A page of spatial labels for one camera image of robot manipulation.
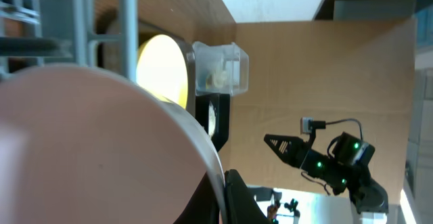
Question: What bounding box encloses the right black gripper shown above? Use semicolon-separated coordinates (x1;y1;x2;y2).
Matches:
264;134;311;169

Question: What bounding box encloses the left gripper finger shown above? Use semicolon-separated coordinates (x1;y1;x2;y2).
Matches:
224;169;271;224

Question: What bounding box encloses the white tissue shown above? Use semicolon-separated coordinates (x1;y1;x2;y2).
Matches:
206;70;229;89

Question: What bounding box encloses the pink bowl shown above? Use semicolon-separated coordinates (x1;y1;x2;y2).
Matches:
1;65;227;223

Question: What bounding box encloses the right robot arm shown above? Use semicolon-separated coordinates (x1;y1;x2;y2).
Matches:
264;132;389;215

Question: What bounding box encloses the grey plastic dishwasher rack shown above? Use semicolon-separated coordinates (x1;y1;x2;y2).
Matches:
1;0;138;81

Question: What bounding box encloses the black rectangular tray bin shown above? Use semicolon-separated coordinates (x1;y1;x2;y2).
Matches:
195;93;231;152

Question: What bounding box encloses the food scraps pile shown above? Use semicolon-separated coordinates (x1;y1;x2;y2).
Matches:
208;103;217;137

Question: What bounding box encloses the clear plastic bin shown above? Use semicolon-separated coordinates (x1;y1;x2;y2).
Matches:
193;41;249;96

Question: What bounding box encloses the yellow round plate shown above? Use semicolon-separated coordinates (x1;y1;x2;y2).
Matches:
136;35;188;109

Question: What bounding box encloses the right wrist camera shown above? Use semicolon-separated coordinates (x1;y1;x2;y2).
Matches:
300;117;314;135

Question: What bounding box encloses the right black cable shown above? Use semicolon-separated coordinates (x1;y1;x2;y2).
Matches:
313;118;365;142

